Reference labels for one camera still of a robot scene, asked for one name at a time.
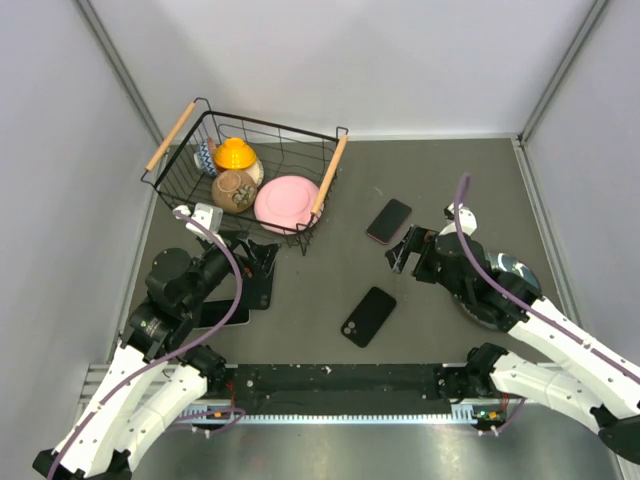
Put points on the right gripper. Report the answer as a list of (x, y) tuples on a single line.
[(420, 240)]

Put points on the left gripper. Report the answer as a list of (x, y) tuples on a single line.
[(243, 260)]

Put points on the pink phone black screen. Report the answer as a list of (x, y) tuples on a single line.
[(388, 221)]

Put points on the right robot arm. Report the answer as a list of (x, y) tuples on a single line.
[(594, 385)]

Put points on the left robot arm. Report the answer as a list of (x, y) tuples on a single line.
[(154, 373)]

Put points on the pink plate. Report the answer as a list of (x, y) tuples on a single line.
[(284, 205)]

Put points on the brown ceramic bowl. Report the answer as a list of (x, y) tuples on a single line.
[(234, 191)]

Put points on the cream bowl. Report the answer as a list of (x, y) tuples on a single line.
[(256, 172)]

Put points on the blue ceramic plate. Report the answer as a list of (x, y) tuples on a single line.
[(494, 310)]

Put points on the orange bowl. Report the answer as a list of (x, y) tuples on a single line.
[(234, 154)]

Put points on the blue white patterned cup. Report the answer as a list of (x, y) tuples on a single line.
[(204, 158)]

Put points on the black wire basket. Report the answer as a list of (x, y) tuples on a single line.
[(283, 150)]

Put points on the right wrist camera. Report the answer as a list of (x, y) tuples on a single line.
[(467, 220)]

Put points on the right wooden basket handle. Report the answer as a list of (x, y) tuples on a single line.
[(329, 175)]

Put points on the wooden basket handle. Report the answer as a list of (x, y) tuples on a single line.
[(329, 175), (164, 145)]

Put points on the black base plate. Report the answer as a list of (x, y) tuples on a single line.
[(347, 389)]

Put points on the left wooden basket handle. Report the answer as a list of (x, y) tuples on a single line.
[(164, 145)]

